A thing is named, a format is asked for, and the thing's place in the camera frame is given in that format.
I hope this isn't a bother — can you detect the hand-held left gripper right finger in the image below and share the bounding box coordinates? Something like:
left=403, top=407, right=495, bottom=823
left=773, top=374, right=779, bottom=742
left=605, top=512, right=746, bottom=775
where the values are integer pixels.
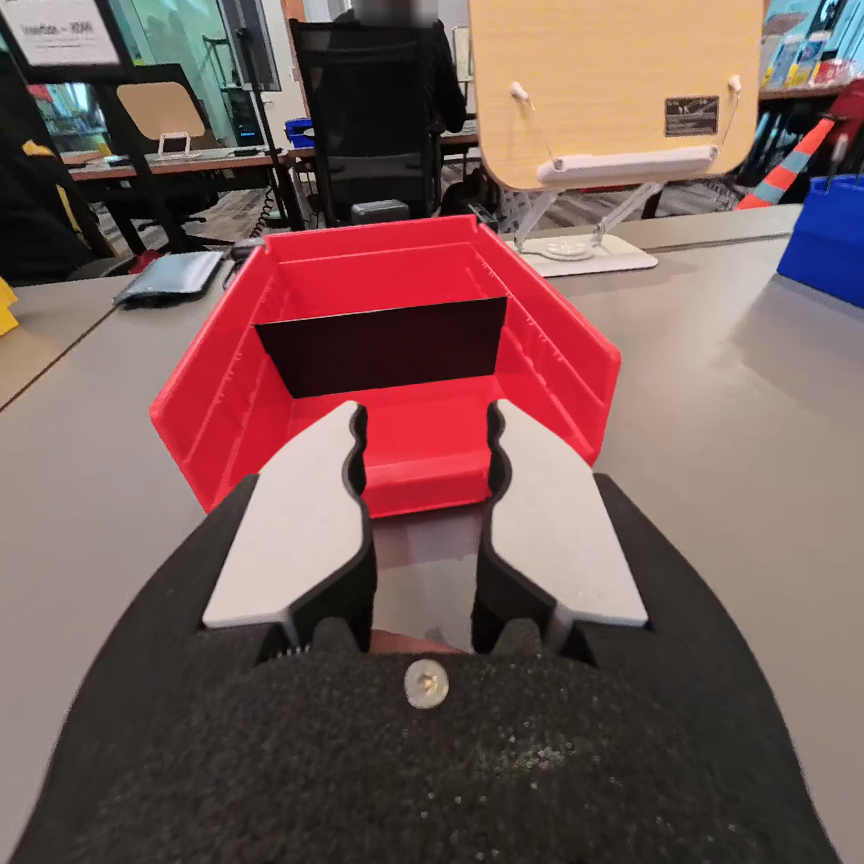
left=471, top=398, right=650, bottom=654

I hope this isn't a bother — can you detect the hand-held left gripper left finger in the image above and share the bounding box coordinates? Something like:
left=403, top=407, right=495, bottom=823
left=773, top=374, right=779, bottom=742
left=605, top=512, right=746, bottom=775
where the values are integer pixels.
left=202, top=400, right=378, bottom=654

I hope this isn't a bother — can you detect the red plastic bin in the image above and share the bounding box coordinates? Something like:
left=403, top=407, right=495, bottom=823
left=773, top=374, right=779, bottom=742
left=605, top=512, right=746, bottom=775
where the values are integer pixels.
left=148, top=215, right=622, bottom=521

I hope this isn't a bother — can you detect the blue plastic bin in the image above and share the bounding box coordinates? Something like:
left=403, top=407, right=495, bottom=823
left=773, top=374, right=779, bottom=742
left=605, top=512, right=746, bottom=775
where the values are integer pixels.
left=776, top=174, right=864, bottom=318

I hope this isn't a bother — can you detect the grey desk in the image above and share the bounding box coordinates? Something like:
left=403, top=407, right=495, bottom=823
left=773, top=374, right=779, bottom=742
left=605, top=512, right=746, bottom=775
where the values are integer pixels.
left=0, top=202, right=864, bottom=864

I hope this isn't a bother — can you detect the black bin divider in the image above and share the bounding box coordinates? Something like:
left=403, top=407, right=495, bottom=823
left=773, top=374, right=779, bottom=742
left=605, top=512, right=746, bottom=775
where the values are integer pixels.
left=253, top=296, right=509, bottom=401

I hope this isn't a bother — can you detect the dark grey pouch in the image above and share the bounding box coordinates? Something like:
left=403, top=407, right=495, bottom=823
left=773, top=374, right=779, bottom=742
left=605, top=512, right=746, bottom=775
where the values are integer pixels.
left=111, top=251, right=225, bottom=308

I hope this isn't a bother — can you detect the wooden background table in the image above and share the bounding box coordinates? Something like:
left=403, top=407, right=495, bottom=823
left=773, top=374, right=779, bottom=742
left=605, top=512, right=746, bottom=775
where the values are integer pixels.
left=61, top=145, right=298, bottom=251

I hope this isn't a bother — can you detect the black office chair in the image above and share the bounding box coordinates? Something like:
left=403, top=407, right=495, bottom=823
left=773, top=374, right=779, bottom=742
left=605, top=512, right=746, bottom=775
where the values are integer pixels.
left=289, top=19, right=443, bottom=228

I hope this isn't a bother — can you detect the black and yellow bag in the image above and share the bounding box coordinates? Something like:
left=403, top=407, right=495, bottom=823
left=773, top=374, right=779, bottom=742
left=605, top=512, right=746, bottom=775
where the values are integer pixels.
left=0, top=54, right=109, bottom=284

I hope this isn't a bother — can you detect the orange traffic cone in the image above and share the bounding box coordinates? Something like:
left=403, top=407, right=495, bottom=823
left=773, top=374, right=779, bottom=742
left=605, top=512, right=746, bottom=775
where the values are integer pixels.
left=736, top=116, right=838, bottom=212

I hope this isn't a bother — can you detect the black framed sign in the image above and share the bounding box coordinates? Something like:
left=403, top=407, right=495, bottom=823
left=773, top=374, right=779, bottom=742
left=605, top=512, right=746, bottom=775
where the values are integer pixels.
left=0, top=0, right=132, bottom=68

